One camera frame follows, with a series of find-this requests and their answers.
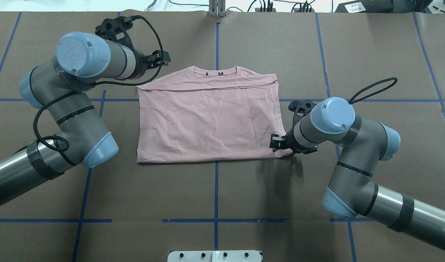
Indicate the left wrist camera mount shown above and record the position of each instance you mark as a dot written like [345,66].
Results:
[115,30]

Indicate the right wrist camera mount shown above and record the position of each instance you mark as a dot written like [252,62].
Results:
[300,108]

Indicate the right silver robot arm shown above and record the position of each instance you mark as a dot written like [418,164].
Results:
[350,191]

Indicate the pink Snoopy t-shirt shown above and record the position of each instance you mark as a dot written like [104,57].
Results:
[197,115]

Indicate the aluminium frame post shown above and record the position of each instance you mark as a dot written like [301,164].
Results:
[217,8]

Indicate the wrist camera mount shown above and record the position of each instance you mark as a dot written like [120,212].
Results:
[300,108]
[115,30]

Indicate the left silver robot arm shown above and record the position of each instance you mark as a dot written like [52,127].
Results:
[67,126]

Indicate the black device top right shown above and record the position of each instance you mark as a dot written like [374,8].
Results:
[383,6]

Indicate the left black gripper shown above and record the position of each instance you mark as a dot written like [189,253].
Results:
[141,68]

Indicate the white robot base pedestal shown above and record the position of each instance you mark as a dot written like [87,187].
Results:
[216,256]

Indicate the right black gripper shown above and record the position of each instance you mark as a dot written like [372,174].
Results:
[290,139]

